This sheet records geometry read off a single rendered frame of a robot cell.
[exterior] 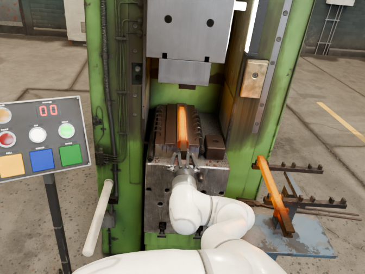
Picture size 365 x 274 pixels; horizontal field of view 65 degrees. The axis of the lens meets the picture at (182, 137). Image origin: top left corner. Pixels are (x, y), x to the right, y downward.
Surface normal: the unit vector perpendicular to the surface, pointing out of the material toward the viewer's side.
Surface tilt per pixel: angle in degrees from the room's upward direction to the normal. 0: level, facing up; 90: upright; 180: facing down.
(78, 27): 90
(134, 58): 90
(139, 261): 20
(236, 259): 26
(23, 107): 60
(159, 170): 90
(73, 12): 90
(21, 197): 0
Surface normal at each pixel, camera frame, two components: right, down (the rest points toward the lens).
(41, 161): 0.43, 0.00
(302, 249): 0.09, -0.85
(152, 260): 0.00, -0.98
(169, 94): 0.02, 0.52
